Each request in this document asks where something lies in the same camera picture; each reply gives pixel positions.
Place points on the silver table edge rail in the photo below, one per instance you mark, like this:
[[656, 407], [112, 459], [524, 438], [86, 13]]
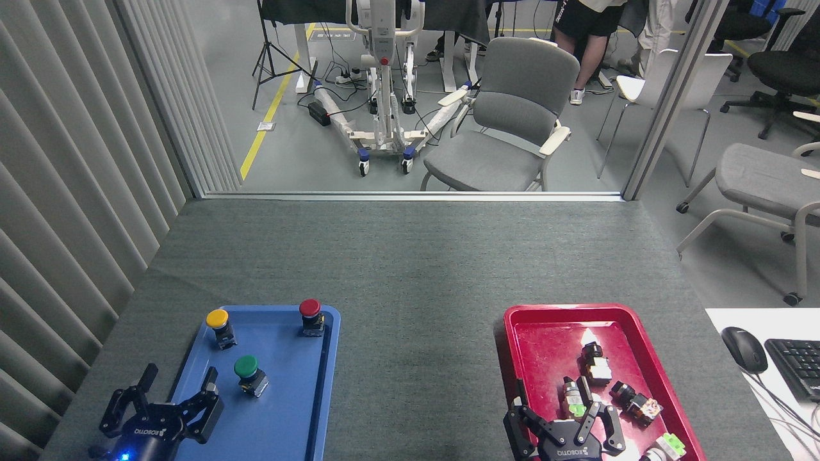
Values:
[[410, 196]]

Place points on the white desk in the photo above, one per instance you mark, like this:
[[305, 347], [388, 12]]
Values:
[[778, 320]]

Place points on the yellow push button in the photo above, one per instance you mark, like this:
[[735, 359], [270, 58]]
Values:
[[217, 318]]

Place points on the black office chair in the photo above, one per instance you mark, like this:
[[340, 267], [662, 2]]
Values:
[[737, 25], [785, 70]]

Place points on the green push button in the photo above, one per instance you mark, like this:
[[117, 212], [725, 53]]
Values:
[[246, 367]]

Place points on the black and silver switch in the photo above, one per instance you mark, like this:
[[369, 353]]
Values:
[[597, 368]]

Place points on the red plastic tray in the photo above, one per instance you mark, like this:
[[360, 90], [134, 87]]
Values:
[[544, 346]]

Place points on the blue plastic tray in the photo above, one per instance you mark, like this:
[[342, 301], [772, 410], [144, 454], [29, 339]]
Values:
[[282, 410]]

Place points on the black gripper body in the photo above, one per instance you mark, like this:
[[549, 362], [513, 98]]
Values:
[[570, 448], [148, 436]]

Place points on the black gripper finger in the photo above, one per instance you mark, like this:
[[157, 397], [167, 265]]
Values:
[[114, 410], [208, 410], [520, 426], [608, 429]]

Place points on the white power strip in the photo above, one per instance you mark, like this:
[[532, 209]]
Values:
[[347, 79]]

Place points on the silver switch with green tab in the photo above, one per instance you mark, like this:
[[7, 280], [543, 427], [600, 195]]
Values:
[[570, 394]]

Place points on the person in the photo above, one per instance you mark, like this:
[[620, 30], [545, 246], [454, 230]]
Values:
[[435, 54], [660, 32], [586, 25]]

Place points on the silver post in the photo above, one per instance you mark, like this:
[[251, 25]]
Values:
[[672, 96]]

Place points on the black tripod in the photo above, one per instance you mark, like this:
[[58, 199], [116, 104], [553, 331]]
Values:
[[268, 48]]

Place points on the green and white switch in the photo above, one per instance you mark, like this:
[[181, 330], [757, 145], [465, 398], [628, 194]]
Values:
[[669, 445]]

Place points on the grey armchair with cream armrests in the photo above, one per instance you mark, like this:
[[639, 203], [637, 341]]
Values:
[[512, 115]]

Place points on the silver floor socket plate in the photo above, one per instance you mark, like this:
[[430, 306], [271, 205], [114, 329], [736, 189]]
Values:
[[266, 126]]

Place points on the black power adapter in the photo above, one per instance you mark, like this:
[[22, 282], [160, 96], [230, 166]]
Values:
[[318, 113]]

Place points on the black computer mouse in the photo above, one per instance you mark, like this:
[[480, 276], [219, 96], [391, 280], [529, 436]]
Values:
[[744, 349]]

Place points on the black switch with orange block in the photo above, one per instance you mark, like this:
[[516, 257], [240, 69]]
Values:
[[631, 398]]

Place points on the red push button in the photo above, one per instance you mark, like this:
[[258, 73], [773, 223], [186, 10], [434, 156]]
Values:
[[310, 308]]

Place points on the grey chair with metal frame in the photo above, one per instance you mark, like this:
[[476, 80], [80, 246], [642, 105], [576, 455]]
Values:
[[762, 176]]

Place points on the white stand on wheels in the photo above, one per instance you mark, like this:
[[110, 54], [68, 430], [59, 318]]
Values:
[[383, 77]]

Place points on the black keyboard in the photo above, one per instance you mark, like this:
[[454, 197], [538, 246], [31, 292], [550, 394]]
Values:
[[797, 368]]

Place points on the white plastic chair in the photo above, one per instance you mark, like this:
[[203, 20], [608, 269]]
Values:
[[705, 77]]

